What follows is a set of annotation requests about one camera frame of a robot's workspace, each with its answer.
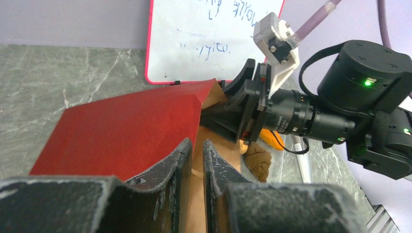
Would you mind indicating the red brown paper bag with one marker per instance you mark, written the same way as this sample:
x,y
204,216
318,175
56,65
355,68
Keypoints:
x,y
125,135

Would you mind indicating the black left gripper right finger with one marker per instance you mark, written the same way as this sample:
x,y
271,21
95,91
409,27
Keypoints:
x,y
234,204

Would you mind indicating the clear plastic tray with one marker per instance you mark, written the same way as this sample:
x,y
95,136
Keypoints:
x,y
276,168

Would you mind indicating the dark brown fake bread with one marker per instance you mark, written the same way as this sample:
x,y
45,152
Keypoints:
x,y
258,161

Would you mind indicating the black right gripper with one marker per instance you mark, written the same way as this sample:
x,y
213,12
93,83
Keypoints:
x,y
357,104

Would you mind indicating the orange fake bread loaf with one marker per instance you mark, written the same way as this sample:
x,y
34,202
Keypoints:
x,y
273,139

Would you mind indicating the pink framed whiteboard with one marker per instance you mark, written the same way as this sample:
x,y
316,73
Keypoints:
x,y
196,40

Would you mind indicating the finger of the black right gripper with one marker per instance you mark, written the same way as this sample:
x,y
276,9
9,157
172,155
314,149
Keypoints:
x,y
226,119

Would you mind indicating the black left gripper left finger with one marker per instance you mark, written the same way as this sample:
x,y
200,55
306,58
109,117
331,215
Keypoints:
x,y
154,201

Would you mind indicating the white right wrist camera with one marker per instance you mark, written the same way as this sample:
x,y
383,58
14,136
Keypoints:
x,y
274,38

